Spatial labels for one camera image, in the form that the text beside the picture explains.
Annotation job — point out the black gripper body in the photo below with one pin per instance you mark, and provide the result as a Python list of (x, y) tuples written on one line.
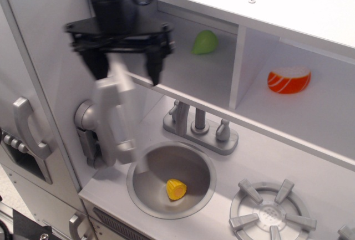
[(147, 33)]

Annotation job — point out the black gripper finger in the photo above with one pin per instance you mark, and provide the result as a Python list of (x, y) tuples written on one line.
[(97, 63), (154, 63)]

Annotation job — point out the white microwave door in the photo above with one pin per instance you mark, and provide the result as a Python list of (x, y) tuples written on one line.
[(117, 114)]

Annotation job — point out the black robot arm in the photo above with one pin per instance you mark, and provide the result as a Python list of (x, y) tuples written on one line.
[(118, 27)]

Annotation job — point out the green toy pear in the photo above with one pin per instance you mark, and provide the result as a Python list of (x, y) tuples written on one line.
[(205, 42)]

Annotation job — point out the grey toy faucet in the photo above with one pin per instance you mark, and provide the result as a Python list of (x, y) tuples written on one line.
[(216, 136)]

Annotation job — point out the round metal sink bowl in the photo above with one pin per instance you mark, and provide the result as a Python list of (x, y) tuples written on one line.
[(147, 178)]

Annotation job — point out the white toy kitchen cabinet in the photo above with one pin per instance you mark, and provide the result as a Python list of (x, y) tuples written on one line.
[(306, 137)]

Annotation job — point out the grey ice dispenser panel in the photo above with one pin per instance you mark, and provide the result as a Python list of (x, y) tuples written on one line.
[(24, 157)]

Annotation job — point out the yellow toy corn piece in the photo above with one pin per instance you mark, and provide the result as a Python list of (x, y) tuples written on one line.
[(175, 189)]

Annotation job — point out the orange salmon sushi toy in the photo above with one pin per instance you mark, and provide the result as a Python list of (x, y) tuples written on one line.
[(289, 80)]

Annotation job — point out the dark oven vent grille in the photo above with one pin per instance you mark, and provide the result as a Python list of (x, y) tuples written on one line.
[(119, 227)]

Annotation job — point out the grey toy stove burner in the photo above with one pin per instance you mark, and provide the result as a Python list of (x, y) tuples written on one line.
[(267, 210)]

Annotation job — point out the grey toy wall phone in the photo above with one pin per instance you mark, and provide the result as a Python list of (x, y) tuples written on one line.
[(97, 143)]

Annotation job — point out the grey fridge door handle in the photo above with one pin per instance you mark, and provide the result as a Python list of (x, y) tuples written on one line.
[(22, 111)]

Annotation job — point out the grey lower door handle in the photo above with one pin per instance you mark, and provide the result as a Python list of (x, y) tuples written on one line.
[(74, 223)]

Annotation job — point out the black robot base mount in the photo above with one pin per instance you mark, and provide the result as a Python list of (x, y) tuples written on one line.
[(14, 225)]

